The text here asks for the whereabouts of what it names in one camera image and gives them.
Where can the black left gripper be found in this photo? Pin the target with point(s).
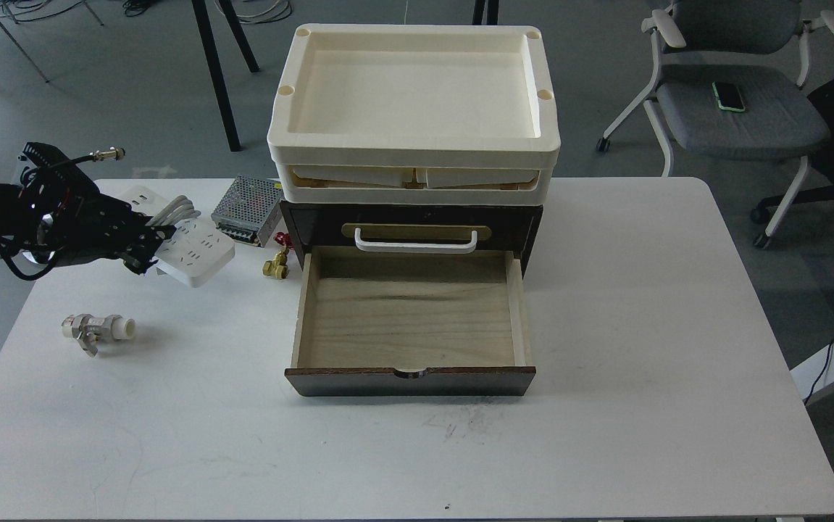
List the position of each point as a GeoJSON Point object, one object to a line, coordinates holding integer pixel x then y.
{"type": "Point", "coordinates": [76, 222]}

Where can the white power strip with cable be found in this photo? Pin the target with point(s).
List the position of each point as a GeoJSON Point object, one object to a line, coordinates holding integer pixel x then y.
{"type": "Point", "coordinates": [195, 253]}

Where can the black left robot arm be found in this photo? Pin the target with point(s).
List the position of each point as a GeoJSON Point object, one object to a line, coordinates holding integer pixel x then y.
{"type": "Point", "coordinates": [17, 223]}

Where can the silver white pipe valve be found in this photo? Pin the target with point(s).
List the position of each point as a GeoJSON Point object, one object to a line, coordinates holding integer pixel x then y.
{"type": "Point", "coordinates": [88, 330]}

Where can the metal mesh power supply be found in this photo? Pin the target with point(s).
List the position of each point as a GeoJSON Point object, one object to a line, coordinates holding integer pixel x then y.
{"type": "Point", "coordinates": [249, 210]}

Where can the cream plastic lower tray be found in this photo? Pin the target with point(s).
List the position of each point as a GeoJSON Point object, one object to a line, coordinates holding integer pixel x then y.
{"type": "Point", "coordinates": [332, 184]}

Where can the cream plastic tray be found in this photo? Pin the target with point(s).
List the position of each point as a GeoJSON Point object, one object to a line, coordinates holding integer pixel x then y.
{"type": "Point", "coordinates": [442, 96]}
{"type": "Point", "coordinates": [332, 184]}

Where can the open wooden drawer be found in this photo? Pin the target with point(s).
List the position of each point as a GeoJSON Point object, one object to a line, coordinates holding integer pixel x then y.
{"type": "Point", "coordinates": [382, 324]}

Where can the cream plastic top tray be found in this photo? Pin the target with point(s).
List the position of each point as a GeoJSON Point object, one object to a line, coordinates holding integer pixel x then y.
{"type": "Point", "coordinates": [442, 96]}

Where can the smartphone with green case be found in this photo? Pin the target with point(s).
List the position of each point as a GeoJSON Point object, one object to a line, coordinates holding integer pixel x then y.
{"type": "Point", "coordinates": [728, 97]}

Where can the grey office chair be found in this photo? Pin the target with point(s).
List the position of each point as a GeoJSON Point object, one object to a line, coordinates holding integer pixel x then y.
{"type": "Point", "coordinates": [779, 121]}

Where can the brass valve with red handle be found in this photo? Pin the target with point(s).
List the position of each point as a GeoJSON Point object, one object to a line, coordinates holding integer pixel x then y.
{"type": "Point", "coordinates": [277, 267]}

